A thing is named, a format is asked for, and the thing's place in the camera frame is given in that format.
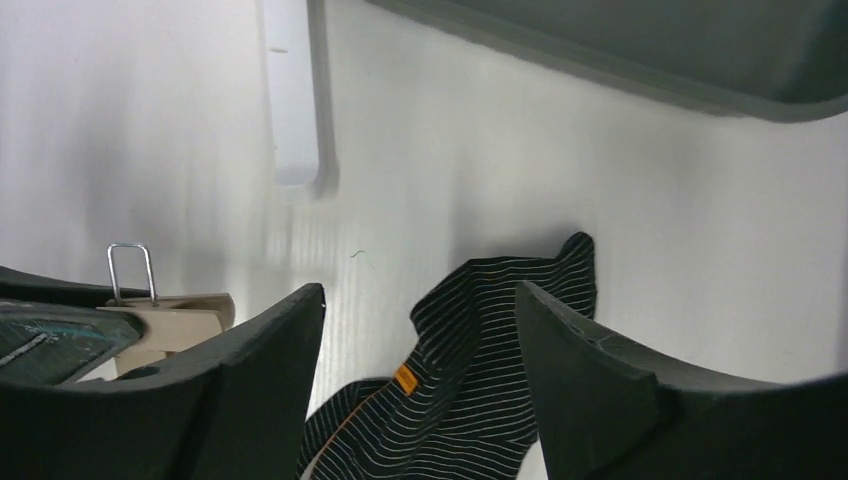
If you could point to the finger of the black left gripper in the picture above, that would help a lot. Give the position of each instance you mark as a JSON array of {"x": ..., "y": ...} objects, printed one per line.
[{"x": 55, "y": 331}]

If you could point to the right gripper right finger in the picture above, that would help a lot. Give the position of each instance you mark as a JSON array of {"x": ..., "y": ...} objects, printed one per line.
[{"x": 608, "y": 407}]

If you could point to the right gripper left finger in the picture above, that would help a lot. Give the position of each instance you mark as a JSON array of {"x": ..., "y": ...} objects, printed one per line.
[{"x": 232, "y": 407}]

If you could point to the wooden clip hanger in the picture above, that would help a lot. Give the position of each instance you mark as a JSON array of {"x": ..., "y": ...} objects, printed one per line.
[{"x": 169, "y": 324}]

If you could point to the black striped underwear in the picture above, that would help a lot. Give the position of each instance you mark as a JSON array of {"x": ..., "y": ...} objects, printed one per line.
[{"x": 459, "y": 406}]

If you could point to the green plastic tray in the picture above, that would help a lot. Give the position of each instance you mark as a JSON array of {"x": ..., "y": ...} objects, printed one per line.
[{"x": 780, "y": 61}]

